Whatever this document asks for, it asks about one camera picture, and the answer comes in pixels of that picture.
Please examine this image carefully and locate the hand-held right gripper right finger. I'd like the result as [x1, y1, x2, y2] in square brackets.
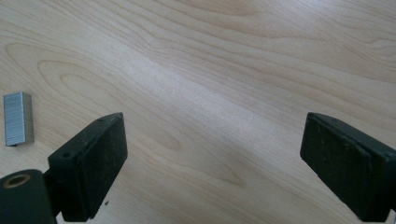
[299, 112, 396, 223]

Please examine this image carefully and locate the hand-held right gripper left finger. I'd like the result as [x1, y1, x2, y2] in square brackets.
[47, 112, 129, 223]

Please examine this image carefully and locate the silver staple strip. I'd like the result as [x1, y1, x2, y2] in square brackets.
[3, 91, 35, 147]

